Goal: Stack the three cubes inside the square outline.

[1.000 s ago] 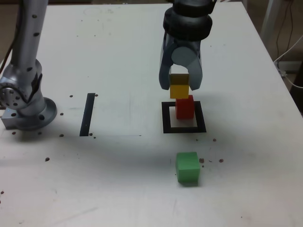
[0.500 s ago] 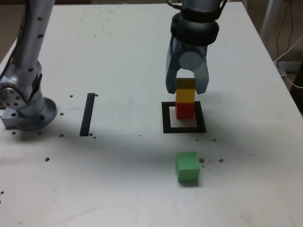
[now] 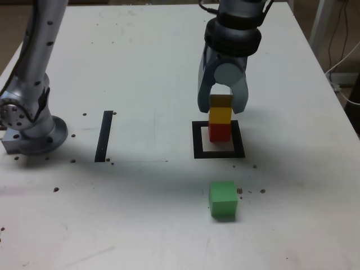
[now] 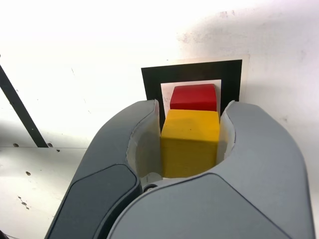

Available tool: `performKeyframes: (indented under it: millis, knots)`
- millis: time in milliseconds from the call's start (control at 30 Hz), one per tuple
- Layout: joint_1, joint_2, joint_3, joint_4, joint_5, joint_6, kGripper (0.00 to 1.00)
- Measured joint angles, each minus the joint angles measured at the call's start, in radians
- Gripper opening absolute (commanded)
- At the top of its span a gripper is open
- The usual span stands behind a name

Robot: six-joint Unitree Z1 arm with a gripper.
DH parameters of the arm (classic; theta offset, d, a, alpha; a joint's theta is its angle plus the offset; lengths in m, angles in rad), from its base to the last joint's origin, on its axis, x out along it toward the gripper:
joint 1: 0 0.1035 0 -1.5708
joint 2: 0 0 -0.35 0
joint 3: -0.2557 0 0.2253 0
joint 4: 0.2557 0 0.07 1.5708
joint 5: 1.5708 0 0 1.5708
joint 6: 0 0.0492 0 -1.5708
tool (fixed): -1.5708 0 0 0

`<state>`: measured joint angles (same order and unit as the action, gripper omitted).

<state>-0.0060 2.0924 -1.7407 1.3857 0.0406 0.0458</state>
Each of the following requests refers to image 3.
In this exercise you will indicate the black tape strip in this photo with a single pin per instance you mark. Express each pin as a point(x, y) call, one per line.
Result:
point(102, 137)

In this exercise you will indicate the red cube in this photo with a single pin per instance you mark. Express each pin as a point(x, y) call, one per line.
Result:
point(219, 133)

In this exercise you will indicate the black tape square outline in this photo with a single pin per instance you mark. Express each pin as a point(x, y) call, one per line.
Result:
point(219, 154)

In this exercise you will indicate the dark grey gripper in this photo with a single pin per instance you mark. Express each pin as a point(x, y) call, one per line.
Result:
point(230, 58)

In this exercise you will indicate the yellow cube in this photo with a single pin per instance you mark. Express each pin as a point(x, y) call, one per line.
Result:
point(220, 115)

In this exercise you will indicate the green cube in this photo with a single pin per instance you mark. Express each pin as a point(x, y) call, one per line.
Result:
point(223, 199)

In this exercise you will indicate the white metal stand leg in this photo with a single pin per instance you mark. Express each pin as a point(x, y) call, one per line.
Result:
point(319, 22)

